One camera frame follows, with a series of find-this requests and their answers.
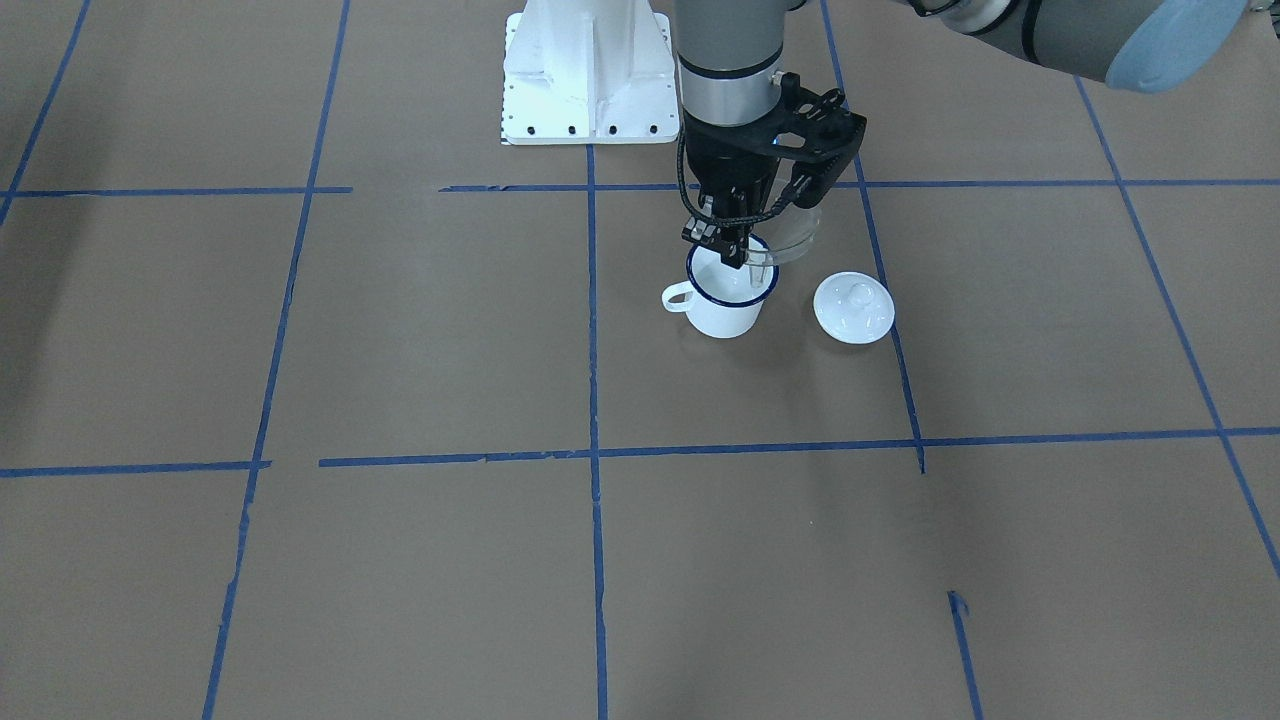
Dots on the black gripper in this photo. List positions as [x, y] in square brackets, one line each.
[733, 168]

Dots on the white enamel cup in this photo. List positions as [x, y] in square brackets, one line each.
[720, 301]

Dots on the white ceramic lid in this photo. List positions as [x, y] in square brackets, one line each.
[853, 308]

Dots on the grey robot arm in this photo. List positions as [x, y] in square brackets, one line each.
[755, 142]

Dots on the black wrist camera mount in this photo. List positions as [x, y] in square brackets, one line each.
[819, 136]

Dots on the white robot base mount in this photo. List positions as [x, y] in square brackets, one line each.
[580, 72]

